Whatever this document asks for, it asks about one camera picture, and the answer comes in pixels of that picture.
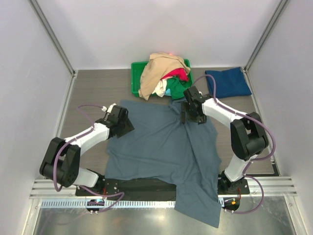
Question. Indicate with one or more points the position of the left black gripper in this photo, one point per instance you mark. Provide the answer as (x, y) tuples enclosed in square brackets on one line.
[(128, 128)]

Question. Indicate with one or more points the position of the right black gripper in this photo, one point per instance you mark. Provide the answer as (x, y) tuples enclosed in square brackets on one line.
[(185, 107)]

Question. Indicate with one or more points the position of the grey-blue t shirt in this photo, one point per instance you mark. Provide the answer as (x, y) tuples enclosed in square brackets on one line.
[(161, 146)]

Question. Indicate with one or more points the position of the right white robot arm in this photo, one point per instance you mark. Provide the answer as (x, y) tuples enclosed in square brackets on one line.
[(247, 134)]

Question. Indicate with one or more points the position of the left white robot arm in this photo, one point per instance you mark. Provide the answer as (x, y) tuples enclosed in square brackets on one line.
[(61, 162)]

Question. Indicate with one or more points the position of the green t shirt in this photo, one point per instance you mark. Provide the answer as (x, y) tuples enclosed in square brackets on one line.
[(176, 87)]

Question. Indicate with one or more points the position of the light blue t shirt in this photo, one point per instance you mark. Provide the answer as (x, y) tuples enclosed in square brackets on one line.
[(167, 92)]

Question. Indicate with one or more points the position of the white t shirt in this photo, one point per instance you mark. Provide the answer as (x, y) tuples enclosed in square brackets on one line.
[(160, 88)]

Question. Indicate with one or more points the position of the red t shirt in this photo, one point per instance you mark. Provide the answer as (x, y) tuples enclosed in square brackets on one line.
[(180, 73)]

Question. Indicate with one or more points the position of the beige t shirt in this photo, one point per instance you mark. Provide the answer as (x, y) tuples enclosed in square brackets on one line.
[(159, 64)]

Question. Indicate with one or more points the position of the folded dark blue t shirt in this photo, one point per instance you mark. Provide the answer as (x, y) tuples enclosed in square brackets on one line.
[(230, 83)]

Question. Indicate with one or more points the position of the green plastic bin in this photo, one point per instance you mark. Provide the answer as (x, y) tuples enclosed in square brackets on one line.
[(137, 70)]

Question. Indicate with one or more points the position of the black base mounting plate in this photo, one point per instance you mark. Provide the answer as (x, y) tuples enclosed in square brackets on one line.
[(138, 189)]

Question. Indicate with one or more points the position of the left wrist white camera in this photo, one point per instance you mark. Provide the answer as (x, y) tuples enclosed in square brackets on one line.
[(108, 109)]

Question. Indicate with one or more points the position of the white slotted cable duct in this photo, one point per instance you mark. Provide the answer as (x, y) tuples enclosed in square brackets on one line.
[(98, 203)]

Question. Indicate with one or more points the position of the aluminium frame rail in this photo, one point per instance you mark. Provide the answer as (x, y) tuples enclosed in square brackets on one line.
[(272, 186)]

